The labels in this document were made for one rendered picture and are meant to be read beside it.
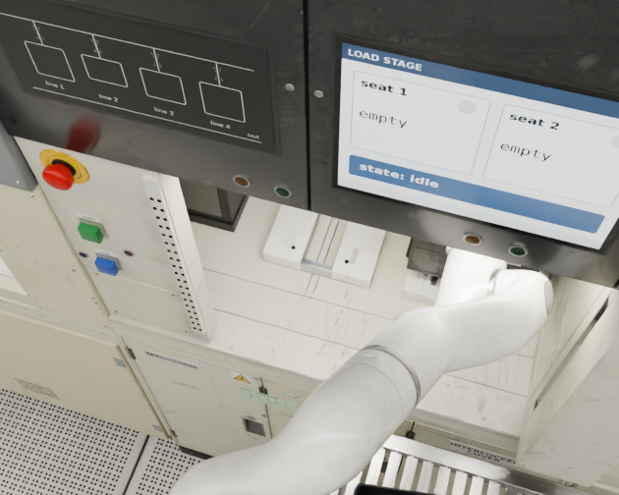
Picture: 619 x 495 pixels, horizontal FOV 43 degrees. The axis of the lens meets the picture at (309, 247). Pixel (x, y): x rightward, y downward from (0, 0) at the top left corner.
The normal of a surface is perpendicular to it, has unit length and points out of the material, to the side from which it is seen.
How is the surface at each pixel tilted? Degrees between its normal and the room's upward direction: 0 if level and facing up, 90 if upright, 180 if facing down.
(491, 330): 43
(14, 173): 90
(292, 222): 0
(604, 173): 90
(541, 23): 90
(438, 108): 90
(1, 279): 0
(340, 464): 53
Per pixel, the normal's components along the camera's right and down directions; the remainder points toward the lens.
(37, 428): -0.01, -0.51
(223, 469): -0.36, -0.89
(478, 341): 0.17, 0.23
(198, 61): -0.30, 0.82
